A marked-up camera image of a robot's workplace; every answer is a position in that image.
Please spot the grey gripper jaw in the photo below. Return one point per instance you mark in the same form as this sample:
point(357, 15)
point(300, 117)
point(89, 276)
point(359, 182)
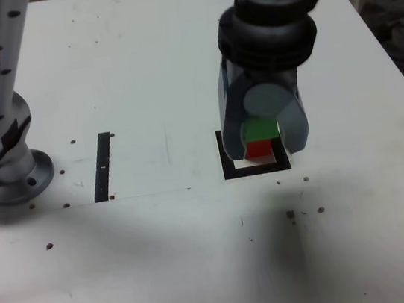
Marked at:
point(230, 125)
point(266, 99)

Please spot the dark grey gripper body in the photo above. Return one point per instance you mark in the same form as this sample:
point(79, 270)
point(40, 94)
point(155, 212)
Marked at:
point(263, 77)

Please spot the green cube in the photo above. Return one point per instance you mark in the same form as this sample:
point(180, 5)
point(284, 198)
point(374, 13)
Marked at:
point(259, 130)

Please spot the red cube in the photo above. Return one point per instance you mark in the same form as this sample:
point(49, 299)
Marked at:
point(258, 149)

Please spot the black tape square outline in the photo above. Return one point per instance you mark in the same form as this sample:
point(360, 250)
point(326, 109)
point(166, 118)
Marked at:
point(257, 170)

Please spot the black tape strip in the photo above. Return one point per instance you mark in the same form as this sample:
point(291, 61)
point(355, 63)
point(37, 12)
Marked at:
point(102, 169)

